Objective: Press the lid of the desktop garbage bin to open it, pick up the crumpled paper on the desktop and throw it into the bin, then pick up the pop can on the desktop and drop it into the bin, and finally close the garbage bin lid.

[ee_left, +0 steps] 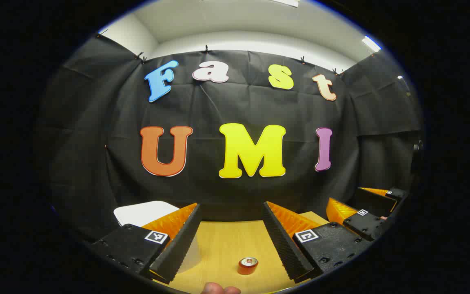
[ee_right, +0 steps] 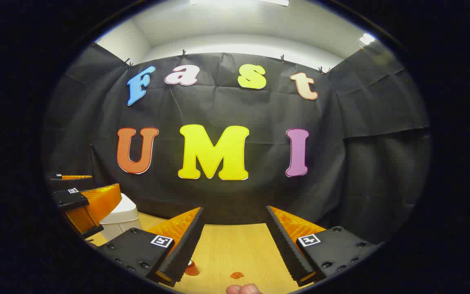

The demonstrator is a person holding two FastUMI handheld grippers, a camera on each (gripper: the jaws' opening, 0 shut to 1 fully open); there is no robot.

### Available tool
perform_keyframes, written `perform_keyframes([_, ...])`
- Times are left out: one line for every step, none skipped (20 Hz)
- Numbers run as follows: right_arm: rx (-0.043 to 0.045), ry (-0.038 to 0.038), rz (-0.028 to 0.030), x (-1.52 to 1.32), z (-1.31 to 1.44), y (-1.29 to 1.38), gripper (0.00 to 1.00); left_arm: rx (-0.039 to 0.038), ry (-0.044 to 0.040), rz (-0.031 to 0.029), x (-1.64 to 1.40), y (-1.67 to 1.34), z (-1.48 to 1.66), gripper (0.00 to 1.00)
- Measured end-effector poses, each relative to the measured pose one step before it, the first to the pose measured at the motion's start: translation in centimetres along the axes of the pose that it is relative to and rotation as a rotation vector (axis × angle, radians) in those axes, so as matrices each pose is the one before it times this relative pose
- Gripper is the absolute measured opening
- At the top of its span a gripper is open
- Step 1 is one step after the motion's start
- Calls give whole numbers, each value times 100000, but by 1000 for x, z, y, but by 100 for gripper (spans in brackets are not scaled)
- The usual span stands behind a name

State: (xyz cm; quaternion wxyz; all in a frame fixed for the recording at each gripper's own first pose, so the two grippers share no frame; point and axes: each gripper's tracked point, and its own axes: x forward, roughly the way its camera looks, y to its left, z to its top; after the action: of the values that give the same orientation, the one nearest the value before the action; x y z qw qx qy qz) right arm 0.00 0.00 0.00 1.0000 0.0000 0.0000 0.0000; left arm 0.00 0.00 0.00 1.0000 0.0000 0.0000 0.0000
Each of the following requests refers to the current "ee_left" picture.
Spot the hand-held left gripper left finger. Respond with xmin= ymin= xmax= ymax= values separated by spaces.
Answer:
xmin=91 ymin=203 xmax=202 ymax=285

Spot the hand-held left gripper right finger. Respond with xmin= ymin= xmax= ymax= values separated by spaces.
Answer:
xmin=262 ymin=201 xmax=373 ymax=284

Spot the red pop can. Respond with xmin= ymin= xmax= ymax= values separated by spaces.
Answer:
xmin=238 ymin=257 xmax=259 ymax=276

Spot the white desktop garbage bin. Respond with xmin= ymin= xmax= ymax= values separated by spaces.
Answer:
xmin=113 ymin=201 xmax=201 ymax=273

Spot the wooden desktop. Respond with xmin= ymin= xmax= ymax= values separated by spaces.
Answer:
xmin=155 ymin=212 xmax=329 ymax=294

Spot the black backdrop cloth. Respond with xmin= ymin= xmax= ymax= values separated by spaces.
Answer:
xmin=35 ymin=35 xmax=425 ymax=241

